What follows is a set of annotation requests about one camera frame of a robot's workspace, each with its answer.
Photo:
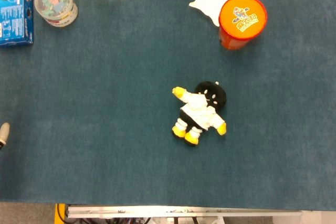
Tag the aluminium profile rail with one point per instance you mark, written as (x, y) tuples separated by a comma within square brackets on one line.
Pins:
[(157, 211)]

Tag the clear round jar colourful candies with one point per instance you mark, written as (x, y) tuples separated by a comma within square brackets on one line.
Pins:
[(53, 3)]

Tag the yellow frame bracket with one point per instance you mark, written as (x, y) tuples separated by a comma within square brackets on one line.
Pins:
[(61, 212)]

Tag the blue felt table cloth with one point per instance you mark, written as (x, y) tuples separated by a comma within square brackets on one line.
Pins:
[(105, 103)]

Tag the orange cylindrical snack canister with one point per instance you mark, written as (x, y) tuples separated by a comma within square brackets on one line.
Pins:
[(242, 16)]

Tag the blue Oreo cookie box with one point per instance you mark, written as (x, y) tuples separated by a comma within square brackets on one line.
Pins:
[(14, 19)]

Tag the black and white plush doll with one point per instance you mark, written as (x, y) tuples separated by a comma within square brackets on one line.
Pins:
[(202, 108)]

